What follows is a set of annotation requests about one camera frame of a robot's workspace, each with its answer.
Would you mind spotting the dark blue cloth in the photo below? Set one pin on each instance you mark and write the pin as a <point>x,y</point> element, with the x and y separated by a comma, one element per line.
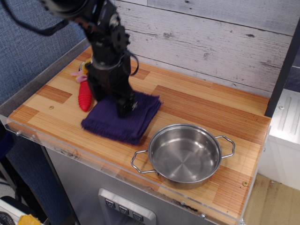
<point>103,119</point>

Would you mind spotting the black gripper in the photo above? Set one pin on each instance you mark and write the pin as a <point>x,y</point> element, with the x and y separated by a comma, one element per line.
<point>112,79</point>

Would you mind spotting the white ribbed counter unit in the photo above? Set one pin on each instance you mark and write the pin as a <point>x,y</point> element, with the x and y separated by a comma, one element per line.
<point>280,159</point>

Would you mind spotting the dark right frame post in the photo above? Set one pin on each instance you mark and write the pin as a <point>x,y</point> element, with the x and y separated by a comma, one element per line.
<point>285,70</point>

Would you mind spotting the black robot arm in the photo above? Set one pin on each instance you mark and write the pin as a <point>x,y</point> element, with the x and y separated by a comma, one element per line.
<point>101,24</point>

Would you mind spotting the yellow object bottom left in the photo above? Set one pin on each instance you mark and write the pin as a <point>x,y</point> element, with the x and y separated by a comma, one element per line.
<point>28,220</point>

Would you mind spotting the silver dispenser button panel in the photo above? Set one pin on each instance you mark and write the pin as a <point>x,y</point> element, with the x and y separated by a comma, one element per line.
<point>126,207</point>

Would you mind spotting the clear acrylic front guard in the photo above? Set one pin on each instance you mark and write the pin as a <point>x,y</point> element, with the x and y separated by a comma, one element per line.
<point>222,200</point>

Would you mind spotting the brown plush toy animal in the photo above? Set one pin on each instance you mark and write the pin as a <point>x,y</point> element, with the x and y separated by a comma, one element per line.
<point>82,74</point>

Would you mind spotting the red ribbed handle spoon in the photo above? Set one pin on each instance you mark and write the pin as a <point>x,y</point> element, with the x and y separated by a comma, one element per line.
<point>84,96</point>

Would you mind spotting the stainless toy fridge cabinet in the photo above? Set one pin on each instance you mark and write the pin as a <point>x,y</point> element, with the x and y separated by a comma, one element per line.
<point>82,182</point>

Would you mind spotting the steel pan with handles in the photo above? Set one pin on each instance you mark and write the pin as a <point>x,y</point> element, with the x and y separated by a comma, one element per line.
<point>184,156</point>

